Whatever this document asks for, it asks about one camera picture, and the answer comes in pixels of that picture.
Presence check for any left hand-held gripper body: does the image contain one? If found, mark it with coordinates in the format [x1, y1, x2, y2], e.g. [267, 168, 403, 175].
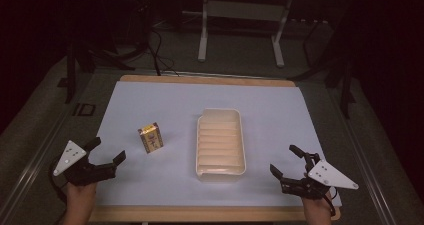
[51, 139, 118, 187]

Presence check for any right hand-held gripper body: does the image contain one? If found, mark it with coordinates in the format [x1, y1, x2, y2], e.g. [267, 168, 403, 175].
[279, 152, 360, 200]

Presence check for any small yellow patterned box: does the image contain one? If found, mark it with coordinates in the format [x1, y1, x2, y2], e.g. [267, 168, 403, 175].
[137, 122, 165, 155]

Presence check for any cream ribbed plastic tray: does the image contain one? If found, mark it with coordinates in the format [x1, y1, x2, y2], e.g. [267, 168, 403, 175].
[195, 108, 247, 183]

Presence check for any person's right hand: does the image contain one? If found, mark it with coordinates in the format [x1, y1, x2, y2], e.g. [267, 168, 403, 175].
[301, 190, 335, 225]

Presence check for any person's left hand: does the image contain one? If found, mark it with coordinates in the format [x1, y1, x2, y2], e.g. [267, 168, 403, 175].
[63, 180, 99, 225]

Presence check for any pale blue table sheet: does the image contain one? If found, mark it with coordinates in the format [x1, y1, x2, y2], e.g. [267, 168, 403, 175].
[94, 80, 344, 208]

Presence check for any black stand with legs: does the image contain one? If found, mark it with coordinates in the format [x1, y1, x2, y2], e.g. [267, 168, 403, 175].
[57, 43, 136, 105]

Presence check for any black metal stand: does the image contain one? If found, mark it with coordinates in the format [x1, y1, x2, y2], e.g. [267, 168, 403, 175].
[289, 56, 357, 120]

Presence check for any wooden table board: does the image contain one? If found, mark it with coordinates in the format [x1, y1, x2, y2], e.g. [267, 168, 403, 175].
[88, 73, 342, 224]

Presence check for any white metal stand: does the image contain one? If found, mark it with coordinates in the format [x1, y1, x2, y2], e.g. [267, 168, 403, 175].
[197, 0, 296, 69]

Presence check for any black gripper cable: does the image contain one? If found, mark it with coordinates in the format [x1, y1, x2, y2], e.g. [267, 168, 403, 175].
[321, 184, 338, 218]

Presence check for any black cable on floor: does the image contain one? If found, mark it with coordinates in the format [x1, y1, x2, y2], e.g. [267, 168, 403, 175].
[146, 24, 181, 77]

